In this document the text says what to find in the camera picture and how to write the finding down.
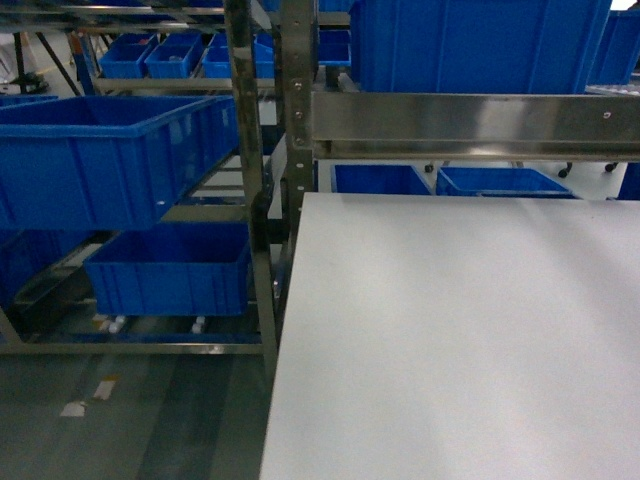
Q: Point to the blue crate lower shelf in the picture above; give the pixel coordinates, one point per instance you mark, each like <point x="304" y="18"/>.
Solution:
<point x="173" y="269"/>

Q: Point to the large blue crate left shelf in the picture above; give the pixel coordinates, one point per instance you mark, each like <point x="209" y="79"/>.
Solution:
<point x="108" y="162"/>

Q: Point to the blue bin below centre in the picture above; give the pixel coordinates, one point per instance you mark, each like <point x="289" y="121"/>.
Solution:
<point x="378" y="179"/>

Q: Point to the blue bin below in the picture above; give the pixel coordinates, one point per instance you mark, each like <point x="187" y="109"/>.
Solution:
<point x="378" y="179"/>
<point x="498" y="182"/>

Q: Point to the blue bin below right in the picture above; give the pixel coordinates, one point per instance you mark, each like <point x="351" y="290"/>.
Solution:
<point x="498" y="182"/>

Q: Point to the blue bin on rollers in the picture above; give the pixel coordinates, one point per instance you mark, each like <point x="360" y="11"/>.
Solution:
<point x="478" y="47"/>

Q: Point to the steel shelf front rail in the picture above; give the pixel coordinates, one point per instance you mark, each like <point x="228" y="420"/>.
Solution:
<point x="466" y="127"/>

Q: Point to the steel rack upright post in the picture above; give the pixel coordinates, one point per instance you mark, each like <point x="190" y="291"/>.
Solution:
<point x="298" y="53"/>

